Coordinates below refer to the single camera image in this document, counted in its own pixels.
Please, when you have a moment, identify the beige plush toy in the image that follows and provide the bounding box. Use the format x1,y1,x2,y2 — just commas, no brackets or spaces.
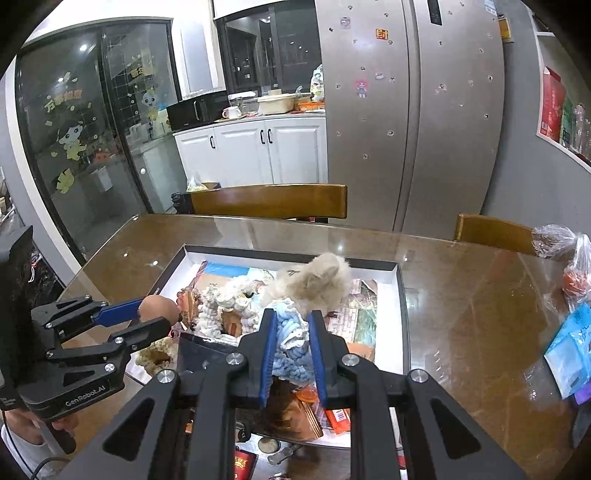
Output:
263,251,354,319

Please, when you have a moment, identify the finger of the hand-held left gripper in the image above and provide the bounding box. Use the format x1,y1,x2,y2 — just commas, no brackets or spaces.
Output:
30,295,145,344
45,316,175,372

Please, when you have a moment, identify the silver refrigerator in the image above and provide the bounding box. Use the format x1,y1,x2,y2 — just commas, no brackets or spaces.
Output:
315,0,506,241

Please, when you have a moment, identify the person's left hand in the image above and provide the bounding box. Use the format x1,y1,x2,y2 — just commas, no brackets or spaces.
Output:
2,408,80,446

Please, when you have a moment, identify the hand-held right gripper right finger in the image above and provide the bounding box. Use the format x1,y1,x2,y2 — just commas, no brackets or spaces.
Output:
308,310,527,480

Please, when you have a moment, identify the black bag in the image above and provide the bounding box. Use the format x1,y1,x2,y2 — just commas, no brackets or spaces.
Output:
171,191,195,215

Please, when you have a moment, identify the brown plush doll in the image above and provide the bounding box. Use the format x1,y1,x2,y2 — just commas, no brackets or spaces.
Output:
140,295,179,326

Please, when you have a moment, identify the cream basin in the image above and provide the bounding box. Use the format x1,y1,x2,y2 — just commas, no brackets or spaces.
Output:
257,92,297,116

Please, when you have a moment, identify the red gift bag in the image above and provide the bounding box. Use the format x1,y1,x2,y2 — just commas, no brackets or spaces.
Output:
539,67,567,139

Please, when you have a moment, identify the person's left forearm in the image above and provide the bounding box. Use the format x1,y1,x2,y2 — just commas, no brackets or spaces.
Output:
0,425,70,479

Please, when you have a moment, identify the black storage box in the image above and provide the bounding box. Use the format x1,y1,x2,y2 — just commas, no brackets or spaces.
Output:
126,243,413,453

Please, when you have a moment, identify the white kitchen cabinet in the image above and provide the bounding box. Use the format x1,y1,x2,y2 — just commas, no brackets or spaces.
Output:
173,114,328,195

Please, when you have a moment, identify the white wall shelf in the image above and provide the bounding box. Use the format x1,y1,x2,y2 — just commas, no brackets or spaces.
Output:
536,32,591,174

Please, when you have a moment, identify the blue white knitted yarn piece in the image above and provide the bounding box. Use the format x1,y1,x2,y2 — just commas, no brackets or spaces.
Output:
265,298,324,385

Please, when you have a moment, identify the clear plastic wrap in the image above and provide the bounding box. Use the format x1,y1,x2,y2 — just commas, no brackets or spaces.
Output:
573,104,591,154

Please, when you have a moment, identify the light blue packet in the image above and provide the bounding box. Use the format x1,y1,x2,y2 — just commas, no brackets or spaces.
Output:
544,302,591,400

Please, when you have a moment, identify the green packet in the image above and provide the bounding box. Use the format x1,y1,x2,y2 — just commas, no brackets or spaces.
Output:
560,99,576,147

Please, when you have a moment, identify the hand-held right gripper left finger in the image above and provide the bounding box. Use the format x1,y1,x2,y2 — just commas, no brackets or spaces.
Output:
60,308,280,480

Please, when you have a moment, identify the black glass wall cabinet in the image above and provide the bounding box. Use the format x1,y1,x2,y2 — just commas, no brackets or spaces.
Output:
217,4,322,96

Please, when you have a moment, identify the blue white crocheted item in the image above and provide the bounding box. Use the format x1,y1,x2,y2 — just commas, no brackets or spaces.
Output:
196,260,380,356

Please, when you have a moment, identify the glass sliding door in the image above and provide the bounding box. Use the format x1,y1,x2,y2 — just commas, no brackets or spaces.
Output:
14,18,185,268

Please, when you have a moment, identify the white plastic bag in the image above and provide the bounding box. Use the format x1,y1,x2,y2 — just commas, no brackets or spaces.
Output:
310,64,327,102

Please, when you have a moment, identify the black microwave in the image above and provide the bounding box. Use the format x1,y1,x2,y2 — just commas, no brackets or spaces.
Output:
166,91,229,132

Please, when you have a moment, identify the wooden chair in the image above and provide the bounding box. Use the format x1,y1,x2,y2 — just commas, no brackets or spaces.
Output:
189,185,348,223
455,213,536,256

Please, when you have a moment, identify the clear plastic bag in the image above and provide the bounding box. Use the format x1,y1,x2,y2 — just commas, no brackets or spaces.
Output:
531,224,591,315

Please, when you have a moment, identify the beige knitted rope piece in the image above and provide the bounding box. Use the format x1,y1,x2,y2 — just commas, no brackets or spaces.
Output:
136,337,179,376

